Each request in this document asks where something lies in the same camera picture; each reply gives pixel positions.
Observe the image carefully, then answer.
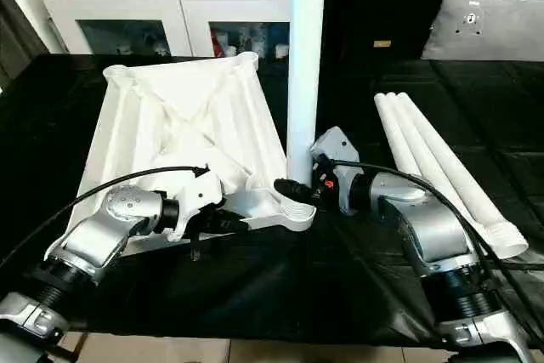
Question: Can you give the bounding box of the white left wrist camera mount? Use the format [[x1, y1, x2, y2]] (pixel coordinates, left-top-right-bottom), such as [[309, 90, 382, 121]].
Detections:
[[164, 164, 225, 244]]

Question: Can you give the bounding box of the grey curtain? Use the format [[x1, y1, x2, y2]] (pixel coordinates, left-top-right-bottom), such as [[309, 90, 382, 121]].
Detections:
[[0, 0, 51, 88]]

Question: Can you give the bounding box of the black work mat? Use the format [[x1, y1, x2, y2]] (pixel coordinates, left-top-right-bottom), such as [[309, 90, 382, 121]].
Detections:
[[0, 54, 544, 348]]

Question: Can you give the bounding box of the white plastic table top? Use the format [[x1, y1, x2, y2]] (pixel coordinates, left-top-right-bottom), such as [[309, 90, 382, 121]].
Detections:
[[70, 51, 319, 259]]

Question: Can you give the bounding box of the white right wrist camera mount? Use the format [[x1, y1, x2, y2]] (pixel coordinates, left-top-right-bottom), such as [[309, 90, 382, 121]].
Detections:
[[309, 125, 363, 216]]

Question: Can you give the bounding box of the white plastic table leg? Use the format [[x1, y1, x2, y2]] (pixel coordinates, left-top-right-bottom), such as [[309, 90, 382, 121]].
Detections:
[[397, 91, 530, 261], [373, 93, 428, 179], [384, 92, 484, 230], [280, 0, 329, 220]]

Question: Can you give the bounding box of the grey cushion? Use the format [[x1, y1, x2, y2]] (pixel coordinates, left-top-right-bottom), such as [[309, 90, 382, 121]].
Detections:
[[420, 0, 544, 63]]

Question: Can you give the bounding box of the white glass-door cabinet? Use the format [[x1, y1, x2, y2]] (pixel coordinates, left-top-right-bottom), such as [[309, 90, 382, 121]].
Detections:
[[36, 0, 298, 59]]

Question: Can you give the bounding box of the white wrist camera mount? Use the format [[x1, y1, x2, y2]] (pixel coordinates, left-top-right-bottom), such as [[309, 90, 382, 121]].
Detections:
[[164, 164, 225, 244], [309, 125, 363, 216]]

